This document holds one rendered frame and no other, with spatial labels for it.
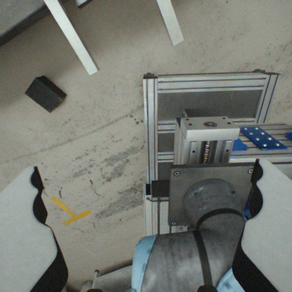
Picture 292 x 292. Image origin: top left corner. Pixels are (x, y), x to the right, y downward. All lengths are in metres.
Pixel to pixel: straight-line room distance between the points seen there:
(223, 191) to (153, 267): 0.24
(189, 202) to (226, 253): 0.15
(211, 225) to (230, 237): 0.04
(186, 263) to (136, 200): 1.65
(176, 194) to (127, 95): 1.06
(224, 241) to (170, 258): 0.11
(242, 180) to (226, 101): 0.88
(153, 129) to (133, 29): 0.66
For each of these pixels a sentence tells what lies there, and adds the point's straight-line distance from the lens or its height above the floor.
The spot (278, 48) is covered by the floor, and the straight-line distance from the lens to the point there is 1.70.
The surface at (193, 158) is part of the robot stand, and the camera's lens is 0.53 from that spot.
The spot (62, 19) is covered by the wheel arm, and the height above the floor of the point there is 0.83.
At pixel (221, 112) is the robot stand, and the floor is 0.21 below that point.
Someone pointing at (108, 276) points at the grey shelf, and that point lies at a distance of 2.98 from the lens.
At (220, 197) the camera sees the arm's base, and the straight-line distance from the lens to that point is 0.50.
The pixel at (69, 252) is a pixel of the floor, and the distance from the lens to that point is 2.89.
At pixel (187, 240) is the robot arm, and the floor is 1.19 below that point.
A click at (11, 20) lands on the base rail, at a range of 0.84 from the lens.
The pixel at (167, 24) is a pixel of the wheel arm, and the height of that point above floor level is 0.86.
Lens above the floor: 1.42
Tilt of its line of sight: 61 degrees down
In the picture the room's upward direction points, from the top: 178 degrees clockwise
